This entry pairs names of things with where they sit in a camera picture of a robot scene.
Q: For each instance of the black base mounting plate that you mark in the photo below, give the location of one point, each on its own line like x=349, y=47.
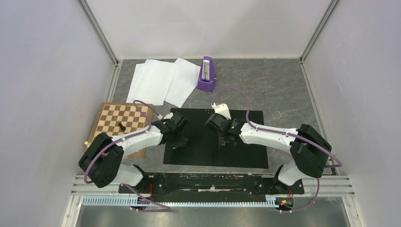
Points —
x=209, y=187

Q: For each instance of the black chess piece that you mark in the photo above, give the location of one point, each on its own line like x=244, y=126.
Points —
x=122, y=127

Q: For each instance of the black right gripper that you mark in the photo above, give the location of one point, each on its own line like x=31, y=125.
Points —
x=221, y=139

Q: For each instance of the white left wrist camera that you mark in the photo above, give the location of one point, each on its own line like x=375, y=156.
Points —
x=168, y=116

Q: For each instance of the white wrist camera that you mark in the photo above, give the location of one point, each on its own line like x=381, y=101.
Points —
x=168, y=116
x=222, y=109

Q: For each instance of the wooden chessboard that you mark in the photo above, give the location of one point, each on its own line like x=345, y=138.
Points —
x=116, y=119

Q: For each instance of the aluminium frame rail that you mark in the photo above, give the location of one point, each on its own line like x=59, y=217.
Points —
x=115, y=194

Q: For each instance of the purple metronome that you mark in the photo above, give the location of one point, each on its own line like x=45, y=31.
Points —
x=207, y=75

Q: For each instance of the blue black file folder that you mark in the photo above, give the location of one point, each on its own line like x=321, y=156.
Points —
x=202, y=147

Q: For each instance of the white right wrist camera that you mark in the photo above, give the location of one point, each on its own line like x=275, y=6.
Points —
x=222, y=109

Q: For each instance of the white paper sheets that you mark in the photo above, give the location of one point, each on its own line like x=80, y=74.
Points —
x=184, y=82

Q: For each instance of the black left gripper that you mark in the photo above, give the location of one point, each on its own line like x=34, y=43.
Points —
x=181, y=143

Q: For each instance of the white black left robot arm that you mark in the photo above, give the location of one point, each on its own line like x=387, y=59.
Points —
x=102, y=161

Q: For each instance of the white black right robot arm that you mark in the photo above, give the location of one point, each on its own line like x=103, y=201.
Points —
x=309, y=150

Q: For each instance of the white paper stack left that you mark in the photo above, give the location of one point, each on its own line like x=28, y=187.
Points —
x=151, y=81

